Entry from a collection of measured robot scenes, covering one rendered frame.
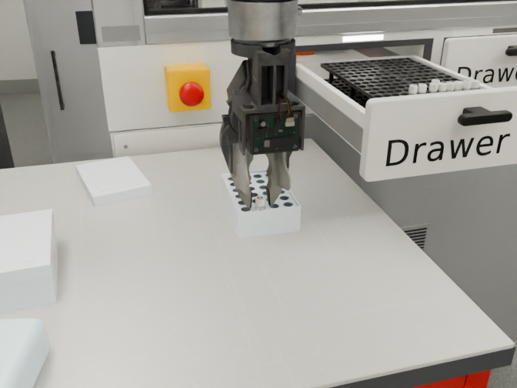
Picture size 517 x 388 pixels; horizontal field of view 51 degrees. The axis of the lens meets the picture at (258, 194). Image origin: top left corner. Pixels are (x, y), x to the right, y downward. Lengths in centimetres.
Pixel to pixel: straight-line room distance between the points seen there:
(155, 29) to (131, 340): 55
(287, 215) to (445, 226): 67
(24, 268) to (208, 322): 20
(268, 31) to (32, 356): 38
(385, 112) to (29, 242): 45
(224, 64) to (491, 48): 53
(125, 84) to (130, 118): 6
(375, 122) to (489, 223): 74
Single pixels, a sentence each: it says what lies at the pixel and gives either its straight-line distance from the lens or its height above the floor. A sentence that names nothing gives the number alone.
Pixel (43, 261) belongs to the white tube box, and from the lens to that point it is 61.
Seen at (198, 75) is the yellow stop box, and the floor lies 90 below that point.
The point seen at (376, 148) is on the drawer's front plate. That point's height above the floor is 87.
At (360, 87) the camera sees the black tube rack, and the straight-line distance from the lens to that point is 87.
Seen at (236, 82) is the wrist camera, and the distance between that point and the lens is 67.
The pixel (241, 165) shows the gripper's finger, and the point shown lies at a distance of 65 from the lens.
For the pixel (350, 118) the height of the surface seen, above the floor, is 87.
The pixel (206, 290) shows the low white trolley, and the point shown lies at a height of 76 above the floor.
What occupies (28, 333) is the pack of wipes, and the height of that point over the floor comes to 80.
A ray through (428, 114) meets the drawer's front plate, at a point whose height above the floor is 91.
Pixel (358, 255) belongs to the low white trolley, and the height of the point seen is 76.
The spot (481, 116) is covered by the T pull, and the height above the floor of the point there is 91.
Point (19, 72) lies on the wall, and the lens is 434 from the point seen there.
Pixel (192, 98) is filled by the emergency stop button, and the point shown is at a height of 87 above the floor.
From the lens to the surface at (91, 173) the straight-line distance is 88.
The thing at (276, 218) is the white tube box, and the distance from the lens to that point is 70.
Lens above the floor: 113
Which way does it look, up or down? 27 degrees down
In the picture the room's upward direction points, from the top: straight up
